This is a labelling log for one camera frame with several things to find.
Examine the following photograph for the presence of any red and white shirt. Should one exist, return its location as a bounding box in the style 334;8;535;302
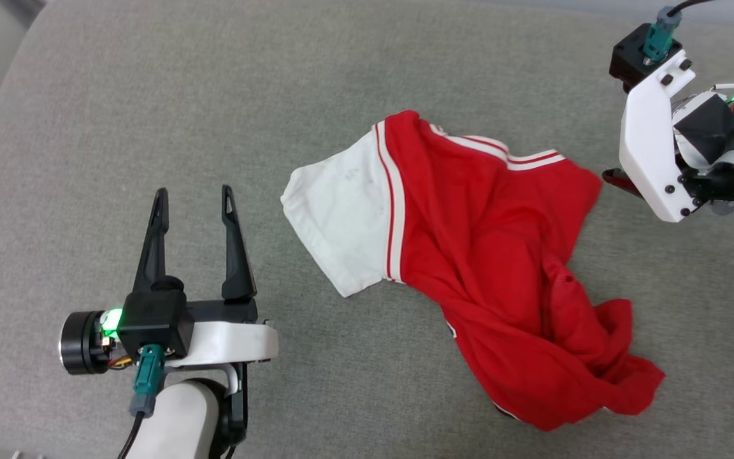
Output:
281;110;666;432

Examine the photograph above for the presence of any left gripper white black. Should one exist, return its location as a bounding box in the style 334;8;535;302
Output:
59;185;279;448

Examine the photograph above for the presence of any teal camera connector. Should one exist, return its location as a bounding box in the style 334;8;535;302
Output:
129;344;168;417
643;6;684;64

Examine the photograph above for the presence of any teal left camera connector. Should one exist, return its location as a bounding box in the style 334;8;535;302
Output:
129;344;168;417

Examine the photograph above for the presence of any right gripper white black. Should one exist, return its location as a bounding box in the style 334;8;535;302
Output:
602;51;734;223

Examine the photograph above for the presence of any teal right camera connector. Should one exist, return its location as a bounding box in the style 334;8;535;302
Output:
643;6;684;64

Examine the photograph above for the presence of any black right camera cable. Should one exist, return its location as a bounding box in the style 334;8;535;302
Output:
666;0;718;18

